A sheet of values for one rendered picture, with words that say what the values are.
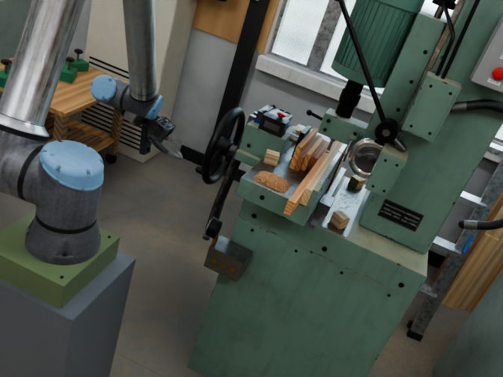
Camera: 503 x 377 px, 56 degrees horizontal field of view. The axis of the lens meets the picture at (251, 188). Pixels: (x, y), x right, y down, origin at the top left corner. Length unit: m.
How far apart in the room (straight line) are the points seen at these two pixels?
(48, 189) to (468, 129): 1.08
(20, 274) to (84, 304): 0.17
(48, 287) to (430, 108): 1.05
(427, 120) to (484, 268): 1.70
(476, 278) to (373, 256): 1.55
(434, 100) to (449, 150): 0.18
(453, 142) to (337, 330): 0.68
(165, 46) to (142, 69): 1.34
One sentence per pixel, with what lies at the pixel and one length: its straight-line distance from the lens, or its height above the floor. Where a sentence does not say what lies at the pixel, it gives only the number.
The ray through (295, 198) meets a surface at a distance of 1.21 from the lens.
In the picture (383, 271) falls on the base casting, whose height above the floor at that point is 0.76.
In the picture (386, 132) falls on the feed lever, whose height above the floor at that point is 1.12.
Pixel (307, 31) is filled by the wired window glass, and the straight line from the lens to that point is 2.96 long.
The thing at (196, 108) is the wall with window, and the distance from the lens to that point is 3.19.
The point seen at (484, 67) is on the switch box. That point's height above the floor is 1.36.
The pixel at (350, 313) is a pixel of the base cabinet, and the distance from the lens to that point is 1.56.
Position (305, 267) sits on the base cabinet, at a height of 0.65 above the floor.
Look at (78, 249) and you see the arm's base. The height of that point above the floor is 0.67.
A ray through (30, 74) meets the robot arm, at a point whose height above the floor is 1.04.
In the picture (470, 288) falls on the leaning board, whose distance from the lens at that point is 2.96.
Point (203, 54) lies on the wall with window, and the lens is 3.10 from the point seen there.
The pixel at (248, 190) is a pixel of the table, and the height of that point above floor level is 0.87.
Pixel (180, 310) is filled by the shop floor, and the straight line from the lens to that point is 2.16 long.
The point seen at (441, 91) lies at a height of 1.28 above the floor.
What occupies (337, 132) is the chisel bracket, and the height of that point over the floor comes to 1.03.
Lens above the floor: 1.49
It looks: 28 degrees down
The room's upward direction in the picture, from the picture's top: 19 degrees clockwise
